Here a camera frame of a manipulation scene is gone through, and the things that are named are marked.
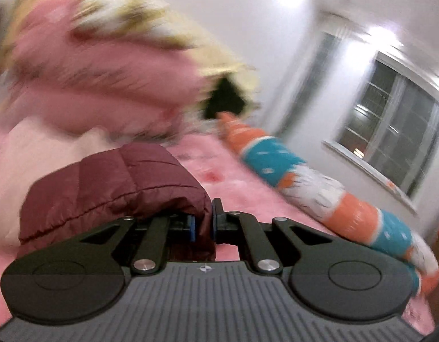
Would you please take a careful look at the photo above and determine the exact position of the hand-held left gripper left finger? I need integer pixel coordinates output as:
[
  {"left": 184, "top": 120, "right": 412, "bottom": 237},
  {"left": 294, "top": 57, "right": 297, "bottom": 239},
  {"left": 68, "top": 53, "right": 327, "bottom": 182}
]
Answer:
[{"left": 79, "top": 214, "right": 198, "bottom": 276}]

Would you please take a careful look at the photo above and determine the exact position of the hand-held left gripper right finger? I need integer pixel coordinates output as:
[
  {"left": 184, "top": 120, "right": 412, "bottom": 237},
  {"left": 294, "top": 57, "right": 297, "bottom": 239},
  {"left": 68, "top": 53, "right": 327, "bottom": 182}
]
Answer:
[{"left": 212, "top": 198, "right": 334, "bottom": 276}]

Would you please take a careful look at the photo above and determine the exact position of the maroon down jacket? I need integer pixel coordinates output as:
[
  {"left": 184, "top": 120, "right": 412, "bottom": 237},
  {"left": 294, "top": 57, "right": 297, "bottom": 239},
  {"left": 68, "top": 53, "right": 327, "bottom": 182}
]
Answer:
[{"left": 17, "top": 142, "right": 217, "bottom": 262}]

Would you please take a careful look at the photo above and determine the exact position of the pink bed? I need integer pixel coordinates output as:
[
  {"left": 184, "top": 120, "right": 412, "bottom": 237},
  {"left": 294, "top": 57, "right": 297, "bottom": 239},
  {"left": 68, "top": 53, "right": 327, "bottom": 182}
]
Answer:
[{"left": 0, "top": 125, "right": 434, "bottom": 335}]

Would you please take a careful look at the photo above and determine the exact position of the rolled rabbit print blanket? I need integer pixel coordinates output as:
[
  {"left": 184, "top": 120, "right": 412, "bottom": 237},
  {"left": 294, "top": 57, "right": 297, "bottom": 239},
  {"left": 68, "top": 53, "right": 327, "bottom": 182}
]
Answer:
[{"left": 218, "top": 112, "right": 439, "bottom": 296}]

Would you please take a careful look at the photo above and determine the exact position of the black cloth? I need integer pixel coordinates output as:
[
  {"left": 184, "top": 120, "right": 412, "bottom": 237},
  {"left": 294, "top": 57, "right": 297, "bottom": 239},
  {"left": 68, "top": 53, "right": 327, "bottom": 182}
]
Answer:
[{"left": 202, "top": 78, "right": 249, "bottom": 120}]

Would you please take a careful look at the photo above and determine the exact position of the yellow headboard cover cloth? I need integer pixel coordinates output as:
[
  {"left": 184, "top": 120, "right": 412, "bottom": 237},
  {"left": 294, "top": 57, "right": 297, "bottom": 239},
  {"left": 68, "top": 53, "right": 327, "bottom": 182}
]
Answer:
[{"left": 191, "top": 25, "right": 259, "bottom": 91}]

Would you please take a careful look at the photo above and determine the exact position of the grey checked curtain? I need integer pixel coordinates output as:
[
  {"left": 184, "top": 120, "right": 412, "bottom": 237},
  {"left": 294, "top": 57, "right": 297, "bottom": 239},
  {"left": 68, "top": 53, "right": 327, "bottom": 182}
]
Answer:
[{"left": 276, "top": 30, "right": 339, "bottom": 139}]

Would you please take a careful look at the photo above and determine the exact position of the folded light pink quilted garment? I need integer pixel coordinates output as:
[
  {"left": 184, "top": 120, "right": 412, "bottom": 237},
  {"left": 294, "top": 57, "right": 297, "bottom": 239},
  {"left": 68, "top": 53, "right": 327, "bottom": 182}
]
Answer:
[{"left": 0, "top": 121, "right": 113, "bottom": 246}]

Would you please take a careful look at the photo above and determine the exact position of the folded pink quilt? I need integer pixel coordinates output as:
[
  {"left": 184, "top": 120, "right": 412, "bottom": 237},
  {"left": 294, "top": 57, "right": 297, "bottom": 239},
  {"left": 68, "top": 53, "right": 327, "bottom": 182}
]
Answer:
[{"left": 2, "top": 0, "right": 213, "bottom": 139}]

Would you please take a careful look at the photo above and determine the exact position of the barred window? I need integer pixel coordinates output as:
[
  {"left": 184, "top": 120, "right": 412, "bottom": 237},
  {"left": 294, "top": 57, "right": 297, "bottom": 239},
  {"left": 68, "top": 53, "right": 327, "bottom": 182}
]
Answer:
[{"left": 323, "top": 50, "right": 439, "bottom": 214}]

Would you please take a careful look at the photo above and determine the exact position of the floral pillow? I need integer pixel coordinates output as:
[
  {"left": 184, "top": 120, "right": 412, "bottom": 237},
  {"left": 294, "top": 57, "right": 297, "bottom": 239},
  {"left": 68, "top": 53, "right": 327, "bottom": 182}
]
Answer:
[{"left": 73, "top": 0, "right": 227, "bottom": 65}]

